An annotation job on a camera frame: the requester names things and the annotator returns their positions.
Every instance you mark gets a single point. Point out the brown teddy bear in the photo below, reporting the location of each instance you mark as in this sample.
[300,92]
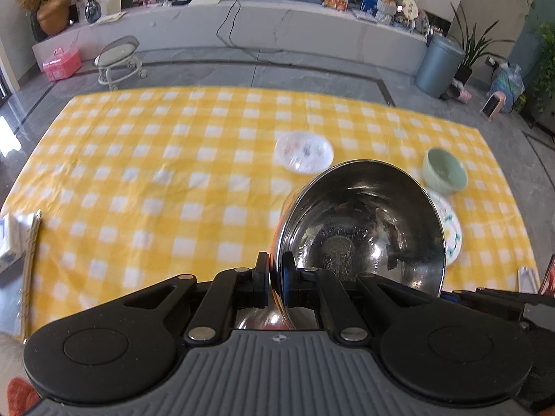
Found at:
[388,2]

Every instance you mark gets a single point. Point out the yellow checkered tablecloth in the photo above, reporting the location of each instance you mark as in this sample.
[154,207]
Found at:
[173,173]

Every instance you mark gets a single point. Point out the blue glass vase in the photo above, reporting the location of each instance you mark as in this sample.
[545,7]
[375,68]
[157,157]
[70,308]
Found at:
[92,11]

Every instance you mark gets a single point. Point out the flat cardboard strip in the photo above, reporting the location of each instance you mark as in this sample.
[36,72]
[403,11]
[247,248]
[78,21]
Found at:
[31,268]

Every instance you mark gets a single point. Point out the blue plastic bag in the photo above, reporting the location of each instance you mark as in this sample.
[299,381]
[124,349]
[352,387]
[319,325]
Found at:
[509,84]

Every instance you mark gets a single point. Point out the grey trash bin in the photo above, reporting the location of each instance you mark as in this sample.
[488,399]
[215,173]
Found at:
[438,67]

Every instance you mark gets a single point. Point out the phone on pink stand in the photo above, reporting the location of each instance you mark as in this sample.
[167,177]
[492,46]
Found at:
[493,105]

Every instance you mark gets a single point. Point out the climbing green plant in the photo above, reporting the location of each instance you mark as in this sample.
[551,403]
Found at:
[542,60]

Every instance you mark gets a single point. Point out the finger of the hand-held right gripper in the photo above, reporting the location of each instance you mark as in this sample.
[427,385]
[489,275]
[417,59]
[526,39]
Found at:
[490,297]

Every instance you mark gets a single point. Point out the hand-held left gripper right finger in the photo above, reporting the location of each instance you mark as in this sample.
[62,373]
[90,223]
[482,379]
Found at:
[287,284]

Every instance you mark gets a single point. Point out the white cardboard box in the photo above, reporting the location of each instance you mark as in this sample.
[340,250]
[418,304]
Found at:
[11,238]

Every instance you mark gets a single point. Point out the pink slippers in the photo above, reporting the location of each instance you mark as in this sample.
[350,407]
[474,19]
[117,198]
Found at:
[460,93]

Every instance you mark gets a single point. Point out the pale green bowl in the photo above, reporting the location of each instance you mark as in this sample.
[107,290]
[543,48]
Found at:
[445,173]

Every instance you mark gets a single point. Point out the pink storage box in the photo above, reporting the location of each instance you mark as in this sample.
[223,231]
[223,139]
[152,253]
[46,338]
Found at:
[62,65]

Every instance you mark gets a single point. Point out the potted long-leaf plant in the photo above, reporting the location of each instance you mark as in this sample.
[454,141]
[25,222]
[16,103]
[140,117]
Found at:
[470,47]

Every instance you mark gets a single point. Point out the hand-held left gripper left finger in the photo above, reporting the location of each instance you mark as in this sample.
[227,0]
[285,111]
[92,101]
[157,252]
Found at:
[262,284]

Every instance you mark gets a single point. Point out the brown ceramic vase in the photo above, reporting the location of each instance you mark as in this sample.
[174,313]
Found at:
[53,16]

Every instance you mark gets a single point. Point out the orange cloth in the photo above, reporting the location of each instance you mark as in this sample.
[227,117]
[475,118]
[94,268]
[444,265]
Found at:
[21,394]

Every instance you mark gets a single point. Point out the red flat object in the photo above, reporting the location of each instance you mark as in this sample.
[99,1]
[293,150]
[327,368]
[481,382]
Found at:
[547,277]

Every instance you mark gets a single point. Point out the white plate with green pattern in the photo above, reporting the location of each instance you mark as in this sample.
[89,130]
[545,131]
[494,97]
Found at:
[451,225]

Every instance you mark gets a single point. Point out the white plate with colourful prints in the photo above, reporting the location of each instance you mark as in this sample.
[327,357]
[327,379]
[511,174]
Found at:
[303,151]

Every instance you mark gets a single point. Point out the white wheeled stool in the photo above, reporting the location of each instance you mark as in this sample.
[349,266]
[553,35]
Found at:
[119,58]

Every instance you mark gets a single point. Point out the stainless steel bowl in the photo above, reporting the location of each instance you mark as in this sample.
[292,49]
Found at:
[360,225]

